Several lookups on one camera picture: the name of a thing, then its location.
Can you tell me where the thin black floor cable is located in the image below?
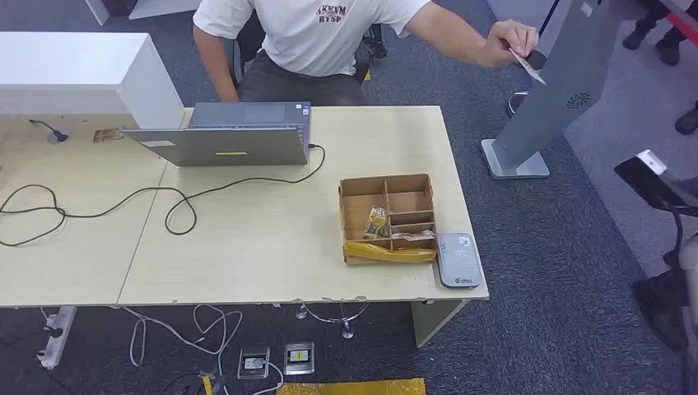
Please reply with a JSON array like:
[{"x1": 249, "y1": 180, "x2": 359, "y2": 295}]
[{"x1": 0, "y1": 326, "x2": 63, "y2": 350}]

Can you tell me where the white tangled cable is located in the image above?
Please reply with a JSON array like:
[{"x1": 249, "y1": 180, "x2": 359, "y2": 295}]
[{"x1": 120, "y1": 304, "x2": 244, "y2": 377}]

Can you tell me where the brown patterned card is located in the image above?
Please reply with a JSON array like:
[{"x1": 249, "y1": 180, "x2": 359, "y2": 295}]
[{"x1": 92, "y1": 128, "x2": 125, "y2": 145}]

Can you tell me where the pale flat card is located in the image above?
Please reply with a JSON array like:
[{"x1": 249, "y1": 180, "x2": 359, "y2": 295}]
[{"x1": 390, "y1": 229, "x2": 437, "y2": 243}]

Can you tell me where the person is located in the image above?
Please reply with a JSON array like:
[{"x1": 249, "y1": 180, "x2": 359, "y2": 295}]
[
  {"x1": 631, "y1": 234, "x2": 691, "y2": 351},
  {"x1": 192, "y1": 0, "x2": 541, "y2": 107}
]

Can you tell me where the yellow floor tape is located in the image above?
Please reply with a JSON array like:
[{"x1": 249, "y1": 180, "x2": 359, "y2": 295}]
[{"x1": 276, "y1": 377, "x2": 427, "y2": 395}]

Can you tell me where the steel floor socket white insert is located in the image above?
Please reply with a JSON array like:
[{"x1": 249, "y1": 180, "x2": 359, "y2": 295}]
[{"x1": 237, "y1": 346, "x2": 272, "y2": 381}]

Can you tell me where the white counter block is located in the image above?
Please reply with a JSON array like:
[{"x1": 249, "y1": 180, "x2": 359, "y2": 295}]
[{"x1": 0, "y1": 31, "x2": 185, "y2": 130}]

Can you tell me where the white power strip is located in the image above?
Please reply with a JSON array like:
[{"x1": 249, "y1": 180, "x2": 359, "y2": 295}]
[{"x1": 36, "y1": 306, "x2": 77, "y2": 370}]

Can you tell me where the white cabinet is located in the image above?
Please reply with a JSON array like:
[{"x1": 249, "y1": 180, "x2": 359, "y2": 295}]
[{"x1": 84, "y1": 0, "x2": 202, "y2": 26}]

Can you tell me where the chrome ring base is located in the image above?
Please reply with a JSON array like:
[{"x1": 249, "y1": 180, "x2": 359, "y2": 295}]
[{"x1": 294, "y1": 302, "x2": 370, "y2": 341}]

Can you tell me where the white plug cable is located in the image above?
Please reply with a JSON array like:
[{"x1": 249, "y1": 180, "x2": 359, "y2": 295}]
[{"x1": 248, "y1": 356, "x2": 286, "y2": 395}]

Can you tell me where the grey kiosk stand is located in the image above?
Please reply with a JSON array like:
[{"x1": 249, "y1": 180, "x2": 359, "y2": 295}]
[{"x1": 481, "y1": 0, "x2": 650, "y2": 180}]

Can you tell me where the black stanchion post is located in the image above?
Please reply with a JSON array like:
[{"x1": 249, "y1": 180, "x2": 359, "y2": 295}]
[{"x1": 526, "y1": 0, "x2": 563, "y2": 71}]

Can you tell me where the grey laptop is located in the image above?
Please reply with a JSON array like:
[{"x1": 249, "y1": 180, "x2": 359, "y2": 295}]
[{"x1": 120, "y1": 101, "x2": 312, "y2": 167}]

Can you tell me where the red barrier belt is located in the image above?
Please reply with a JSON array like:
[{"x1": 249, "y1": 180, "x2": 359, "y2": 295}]
[{"x1": 665, "y1": 11, "x2": 698, "y2": 48}]

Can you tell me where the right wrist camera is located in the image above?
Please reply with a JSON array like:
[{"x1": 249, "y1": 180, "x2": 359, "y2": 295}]
[{"x1": 615, "y1": 150, "x2": 698, "y2": 218}]

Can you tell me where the wooden compartment box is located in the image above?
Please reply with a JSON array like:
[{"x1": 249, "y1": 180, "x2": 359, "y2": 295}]
[{"x1": 337, "y1": 173, "x2": 439, "y2": 267}]

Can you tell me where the grey card reader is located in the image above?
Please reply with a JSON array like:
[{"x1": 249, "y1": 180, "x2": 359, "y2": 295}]
[{"x1": 435, "y1": 232, "x2": 483, "y2": 290}]

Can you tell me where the pale ID card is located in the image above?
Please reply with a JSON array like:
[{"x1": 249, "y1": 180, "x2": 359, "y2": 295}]
[{"x1": 510, "y1": 48, "x2": 547, "y2": 86}]

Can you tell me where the dark disc with pale rim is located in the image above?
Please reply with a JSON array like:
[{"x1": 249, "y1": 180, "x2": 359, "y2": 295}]
[{"x1": 507, "y1": 91, "x2": 529, "y2": 119}]

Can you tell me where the steel floor socket yellow label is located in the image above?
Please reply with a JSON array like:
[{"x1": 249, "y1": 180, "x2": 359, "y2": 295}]
[{"x1": 283, "y1": 342, "x2": 316, "y2": 377}]

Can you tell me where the black office chair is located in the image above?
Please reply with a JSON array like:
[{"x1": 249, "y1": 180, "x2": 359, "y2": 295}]
[{"x1": 231, "y1": 9, "x2": 389, "y2": 87}]

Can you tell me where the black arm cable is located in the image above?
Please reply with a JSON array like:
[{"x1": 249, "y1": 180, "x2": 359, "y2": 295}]
[{"x1": 673, "y1": 209, "x2": 686, "y2": 268}]

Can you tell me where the person's left hand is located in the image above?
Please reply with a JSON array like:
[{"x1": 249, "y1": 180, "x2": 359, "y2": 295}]
[{"x1": 479, "y1": 20, "x2": 541, "y2": 69}]

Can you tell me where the black cable with grey puck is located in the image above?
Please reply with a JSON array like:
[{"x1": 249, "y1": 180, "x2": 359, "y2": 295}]
[{"x1": 28, "y1": 118, "x2": 70, "y2": 145}]

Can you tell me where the black laptop power cable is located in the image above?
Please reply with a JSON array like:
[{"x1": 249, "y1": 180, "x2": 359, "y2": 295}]
[{"x1": 0, "y1": 142, "x2": 327, "y2": 249}]

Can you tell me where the pale table leg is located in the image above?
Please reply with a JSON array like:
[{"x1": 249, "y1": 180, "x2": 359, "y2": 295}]
[{"x1": 410, "y1": 300, "x2": 470, "y2": 349}]

